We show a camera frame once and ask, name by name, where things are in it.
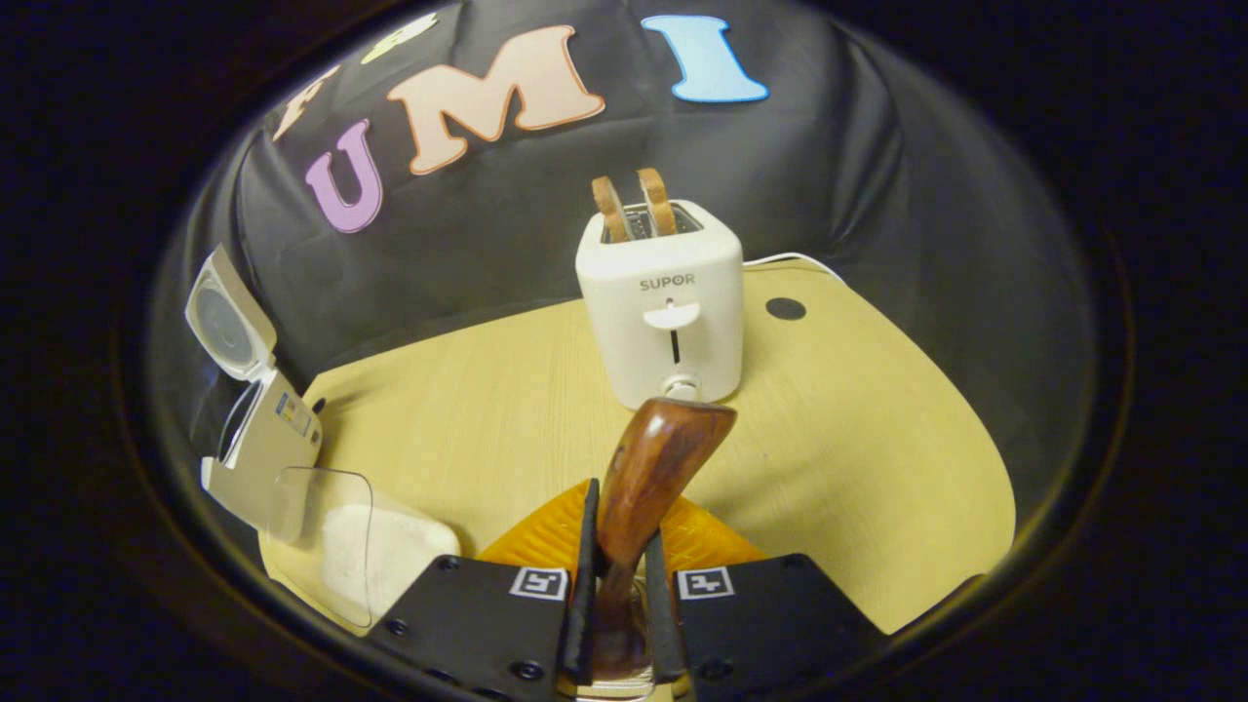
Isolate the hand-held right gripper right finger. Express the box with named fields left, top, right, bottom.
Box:
left=642, top=492, right=890, bottom=702

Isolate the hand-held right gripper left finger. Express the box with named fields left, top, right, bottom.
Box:
left=366, top=476, right=602, bottom=702

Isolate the brown wooden spoon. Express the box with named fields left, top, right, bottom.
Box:
left=591, top=398, right=738, bottom=683

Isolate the white rice heap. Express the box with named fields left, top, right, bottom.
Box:
left=322, top=504, right=461, bottom=625

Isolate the white rice cooker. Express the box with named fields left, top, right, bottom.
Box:
left=185, top=244, right=325, bottom=545

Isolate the clear plastic rice container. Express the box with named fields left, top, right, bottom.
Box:
left=258, top=466, right=461, bottom=630

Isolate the white toaster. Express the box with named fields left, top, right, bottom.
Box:
left=575, top=200, right=745, bottom=410

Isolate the black backdrop cloth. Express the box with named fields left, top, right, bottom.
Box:
left=180, top=0, right=1098, bottom=508

